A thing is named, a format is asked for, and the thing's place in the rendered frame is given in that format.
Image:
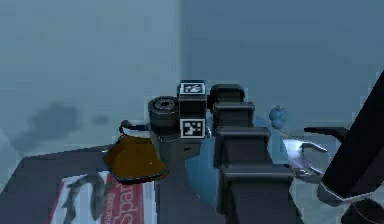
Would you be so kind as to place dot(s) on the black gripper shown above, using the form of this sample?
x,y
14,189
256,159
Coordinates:
x,y
163,115

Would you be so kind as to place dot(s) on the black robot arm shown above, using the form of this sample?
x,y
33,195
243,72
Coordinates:
x,y
253,193

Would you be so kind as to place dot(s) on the red white printed box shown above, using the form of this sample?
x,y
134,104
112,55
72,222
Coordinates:
x,y
126,203

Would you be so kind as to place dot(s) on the small blue lumpy object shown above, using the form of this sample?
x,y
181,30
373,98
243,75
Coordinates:
x,y
278,116

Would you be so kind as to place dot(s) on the silver curved metal object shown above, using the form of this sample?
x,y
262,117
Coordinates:
x,y
296,150

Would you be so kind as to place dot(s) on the dark grey table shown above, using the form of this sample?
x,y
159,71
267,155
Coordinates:
x,y
30,186

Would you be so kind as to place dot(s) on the black slanted block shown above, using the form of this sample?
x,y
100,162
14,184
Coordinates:
x,y
360,150

